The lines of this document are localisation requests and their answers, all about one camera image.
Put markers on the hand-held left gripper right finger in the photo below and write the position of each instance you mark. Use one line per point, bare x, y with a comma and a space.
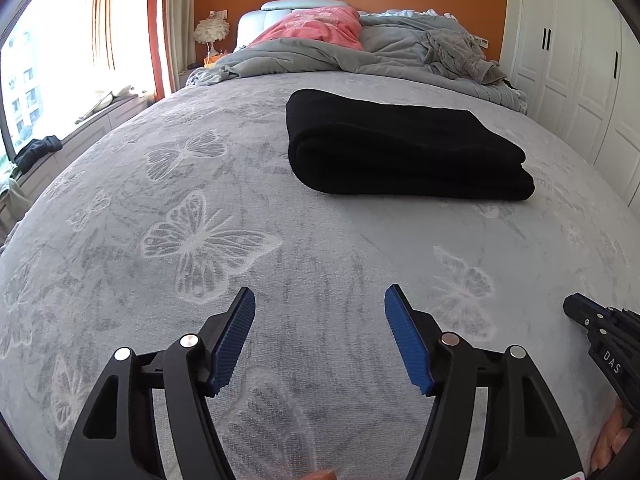
407, 345

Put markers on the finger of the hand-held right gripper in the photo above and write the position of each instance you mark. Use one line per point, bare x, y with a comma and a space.
582, 312

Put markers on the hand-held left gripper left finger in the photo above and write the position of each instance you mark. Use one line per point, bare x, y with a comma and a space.
232, 345

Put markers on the black pants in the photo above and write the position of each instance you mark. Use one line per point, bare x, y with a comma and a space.
400, 145

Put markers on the person's right hand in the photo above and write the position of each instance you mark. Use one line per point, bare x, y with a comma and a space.
612, 442

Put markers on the grey butterfly bed blanket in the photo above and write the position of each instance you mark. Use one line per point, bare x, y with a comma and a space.
200, 185

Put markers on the white wardrobe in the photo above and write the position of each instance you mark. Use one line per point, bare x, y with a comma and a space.
565, 60

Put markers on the white window bench cabinet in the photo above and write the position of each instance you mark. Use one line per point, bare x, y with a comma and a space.
85, 130

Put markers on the dark clothes pile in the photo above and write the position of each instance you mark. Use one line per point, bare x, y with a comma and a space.
37, 152

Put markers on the crumpled grey garment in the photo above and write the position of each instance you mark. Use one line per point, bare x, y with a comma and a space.
455, 52

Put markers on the grey duvet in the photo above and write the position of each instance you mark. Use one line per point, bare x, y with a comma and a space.
310, 57

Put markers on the white feather table lamp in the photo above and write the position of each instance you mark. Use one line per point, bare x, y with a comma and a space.
211, 30

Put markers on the pale blue headboard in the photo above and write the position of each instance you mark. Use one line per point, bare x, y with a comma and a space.
255, 22

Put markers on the orange curtain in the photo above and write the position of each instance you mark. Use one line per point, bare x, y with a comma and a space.
157, 25

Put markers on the pink pillow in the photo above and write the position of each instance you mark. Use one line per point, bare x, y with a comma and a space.
315, 25

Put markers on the window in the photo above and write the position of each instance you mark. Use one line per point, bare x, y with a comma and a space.
50, 60

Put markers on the white wall outlet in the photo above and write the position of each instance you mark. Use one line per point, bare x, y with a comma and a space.
217, 13

